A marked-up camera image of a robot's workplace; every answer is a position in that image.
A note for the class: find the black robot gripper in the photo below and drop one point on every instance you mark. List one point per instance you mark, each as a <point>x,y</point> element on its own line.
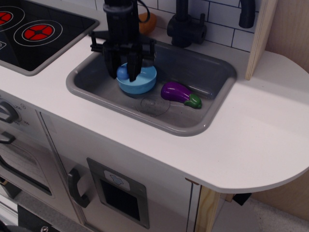
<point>123,36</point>

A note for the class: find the blue and grey toy spoon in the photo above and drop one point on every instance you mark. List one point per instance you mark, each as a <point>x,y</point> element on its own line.
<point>122,73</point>

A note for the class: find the light blue plastic bowl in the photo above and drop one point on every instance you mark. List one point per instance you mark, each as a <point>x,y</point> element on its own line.
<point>144,82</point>

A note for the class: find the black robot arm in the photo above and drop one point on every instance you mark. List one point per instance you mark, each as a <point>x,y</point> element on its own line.
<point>113,5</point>

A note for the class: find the grey toy sink basin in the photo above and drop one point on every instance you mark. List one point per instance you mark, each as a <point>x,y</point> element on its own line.
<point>209,78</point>

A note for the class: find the orange toy chicken drumstick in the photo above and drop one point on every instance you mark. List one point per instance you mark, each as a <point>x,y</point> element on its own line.
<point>147,26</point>

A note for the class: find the purple toy eggplant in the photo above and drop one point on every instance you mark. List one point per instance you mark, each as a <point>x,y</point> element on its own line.
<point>176,92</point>

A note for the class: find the black toy faucet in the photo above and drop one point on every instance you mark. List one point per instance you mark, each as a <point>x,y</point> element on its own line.
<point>225,22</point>

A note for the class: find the black toy stovetop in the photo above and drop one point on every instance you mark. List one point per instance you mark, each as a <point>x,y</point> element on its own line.
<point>33,35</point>

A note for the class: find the grey oven knob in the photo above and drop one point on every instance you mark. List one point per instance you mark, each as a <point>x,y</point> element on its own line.
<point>7,113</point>

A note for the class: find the grey ice dispenser panel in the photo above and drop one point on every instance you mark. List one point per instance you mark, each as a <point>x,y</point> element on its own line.
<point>120,193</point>

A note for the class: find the white toy oven door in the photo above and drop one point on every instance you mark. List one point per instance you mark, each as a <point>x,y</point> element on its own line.
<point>32,168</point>

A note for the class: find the white toy cabinet door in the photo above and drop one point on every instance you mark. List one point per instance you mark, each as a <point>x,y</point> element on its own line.
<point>172,200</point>

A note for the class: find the grey cabinet door handle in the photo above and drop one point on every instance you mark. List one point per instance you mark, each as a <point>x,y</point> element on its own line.
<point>73,178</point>

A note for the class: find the grey oven door handle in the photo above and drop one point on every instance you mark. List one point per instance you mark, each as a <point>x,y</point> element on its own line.
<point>6,138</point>

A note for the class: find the light wooden side post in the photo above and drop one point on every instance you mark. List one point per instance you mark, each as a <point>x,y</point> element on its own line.
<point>261,34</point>

